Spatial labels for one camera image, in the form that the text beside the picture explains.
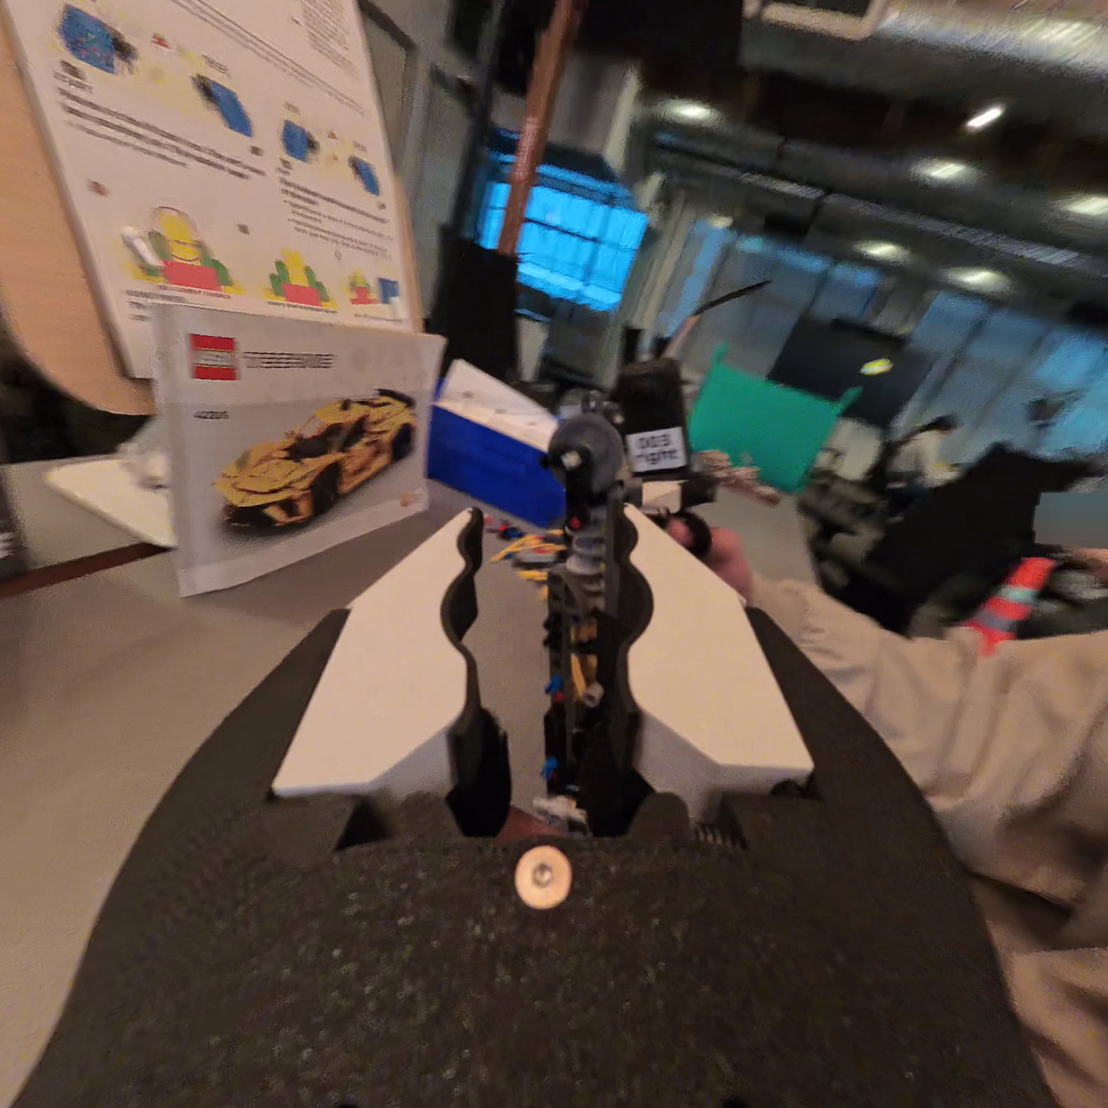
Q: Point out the brown strip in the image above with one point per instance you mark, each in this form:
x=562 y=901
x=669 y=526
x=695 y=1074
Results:
x=85 y=570

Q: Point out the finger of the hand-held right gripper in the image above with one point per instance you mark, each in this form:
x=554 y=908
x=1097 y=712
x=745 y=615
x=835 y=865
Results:
x=662 y=495

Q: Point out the person's right forearm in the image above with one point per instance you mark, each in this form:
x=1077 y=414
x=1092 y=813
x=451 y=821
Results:
x=952 y=736

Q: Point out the black panel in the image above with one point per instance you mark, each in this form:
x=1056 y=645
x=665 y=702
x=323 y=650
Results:
x=472 y=302

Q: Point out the person's right hand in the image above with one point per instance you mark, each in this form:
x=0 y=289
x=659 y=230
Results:
x=731 y=562

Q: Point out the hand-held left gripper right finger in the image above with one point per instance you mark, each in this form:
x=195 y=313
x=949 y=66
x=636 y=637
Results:
x=709 y=683

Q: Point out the teal green panel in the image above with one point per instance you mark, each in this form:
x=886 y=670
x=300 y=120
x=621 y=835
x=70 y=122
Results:
x=761 y=416

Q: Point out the instruction poster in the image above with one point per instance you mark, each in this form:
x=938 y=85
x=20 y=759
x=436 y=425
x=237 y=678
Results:
x=216 y=129

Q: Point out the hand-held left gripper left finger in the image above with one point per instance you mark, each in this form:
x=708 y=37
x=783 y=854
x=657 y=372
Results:
x=381 y=693

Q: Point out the pile of toy brick pieces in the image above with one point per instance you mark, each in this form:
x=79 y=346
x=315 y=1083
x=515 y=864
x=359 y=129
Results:
x=519 y=550

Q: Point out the red brown pipe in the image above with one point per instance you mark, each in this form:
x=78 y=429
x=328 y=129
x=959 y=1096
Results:
x=537 y=112

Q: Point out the small wooden model pieces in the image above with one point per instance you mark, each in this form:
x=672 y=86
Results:
x=736 y=476

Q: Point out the blue plastic bin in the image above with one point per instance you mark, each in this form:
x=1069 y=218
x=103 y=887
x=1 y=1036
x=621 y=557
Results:
x=484 y=467

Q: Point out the toy car chassis assembly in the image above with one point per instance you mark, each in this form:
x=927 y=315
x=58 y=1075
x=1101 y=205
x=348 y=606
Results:
x=588 y=441

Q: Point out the grey desk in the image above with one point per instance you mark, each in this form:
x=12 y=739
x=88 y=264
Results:
x=173 y=693

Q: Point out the paned window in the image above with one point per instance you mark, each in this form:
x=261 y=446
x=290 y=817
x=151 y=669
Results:
x=571 y=234

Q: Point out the person's beige jacket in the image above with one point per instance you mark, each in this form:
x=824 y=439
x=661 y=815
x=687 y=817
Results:
x=1055 y=995

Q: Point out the orange traffic cone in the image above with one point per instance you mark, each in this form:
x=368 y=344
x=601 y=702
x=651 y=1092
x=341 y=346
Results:
x=1008 y=606

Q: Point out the Lego instruction booklet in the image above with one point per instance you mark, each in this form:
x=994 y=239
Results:
x=294 y=389

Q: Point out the plywood backing board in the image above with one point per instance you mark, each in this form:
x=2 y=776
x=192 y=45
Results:
x=43 y=260

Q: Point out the white poster stand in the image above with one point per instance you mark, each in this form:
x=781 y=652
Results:
x=112 y=493

